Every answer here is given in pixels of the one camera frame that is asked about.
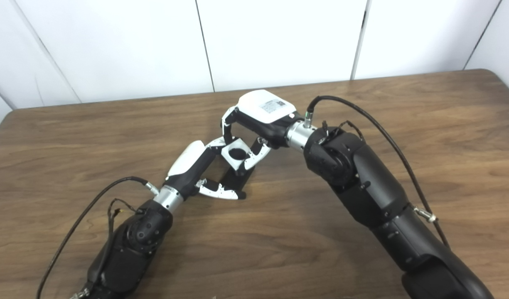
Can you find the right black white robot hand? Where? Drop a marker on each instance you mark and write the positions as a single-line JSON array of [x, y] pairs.
[[264, 110]]

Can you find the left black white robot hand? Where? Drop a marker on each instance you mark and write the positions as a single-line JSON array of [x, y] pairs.
[[190, 166]]

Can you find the white square piece with hole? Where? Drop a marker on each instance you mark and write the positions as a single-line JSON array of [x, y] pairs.
[[229, 161]]

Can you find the black peg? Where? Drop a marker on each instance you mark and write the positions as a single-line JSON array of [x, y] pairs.
[[237, 182]]

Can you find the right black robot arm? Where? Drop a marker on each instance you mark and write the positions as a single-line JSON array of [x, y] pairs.
[[374, 195]]

